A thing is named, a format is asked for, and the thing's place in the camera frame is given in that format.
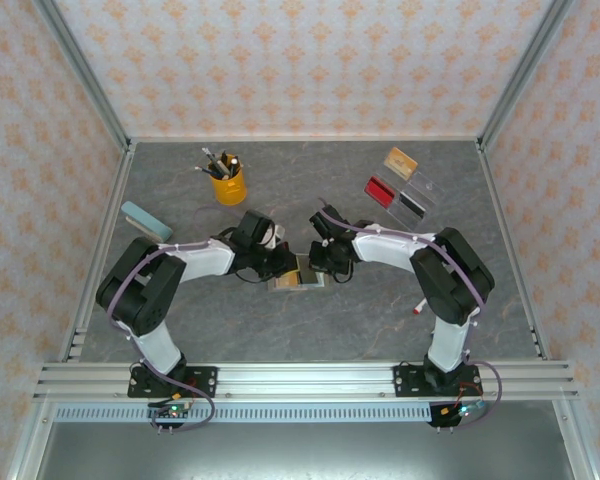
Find beige leather card holder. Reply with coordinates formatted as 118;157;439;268
266;253;328;292

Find clear acrylic card stand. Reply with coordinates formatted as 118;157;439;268
365;167;444;231

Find gold card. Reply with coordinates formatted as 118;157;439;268
383;146;420;181

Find red card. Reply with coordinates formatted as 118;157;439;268
363;176;397;208

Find black card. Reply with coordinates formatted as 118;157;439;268
398;192;428;219

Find yellow pen cup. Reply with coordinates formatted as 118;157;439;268
209;164;248;206

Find black pen silver tip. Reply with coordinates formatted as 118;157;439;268
201;146;227;177

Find light blue whiteboard eraser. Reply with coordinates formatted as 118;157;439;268
120;201;174;240

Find aluminium mounting beam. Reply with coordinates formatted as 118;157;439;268
32;362;581;401

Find small circuit board green light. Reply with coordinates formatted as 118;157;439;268
428;402;487;434
147;402;194;435

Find grey metal panel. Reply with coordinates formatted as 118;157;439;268
34;422;569;480

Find aluminium table edge rail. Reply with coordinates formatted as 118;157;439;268
129;133;481;145
474;139;552;361
57;142;137;362

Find purple cable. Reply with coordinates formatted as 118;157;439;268
107;202;277;435
317;197;505;435

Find grey slotted cable duct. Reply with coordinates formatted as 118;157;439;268
54;405;484;424

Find aluminium frame post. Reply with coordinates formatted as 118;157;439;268
32;0;132;154
477;0;577;151

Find aluminium frame leg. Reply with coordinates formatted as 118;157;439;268
7;399;56;480
554;399;599;480

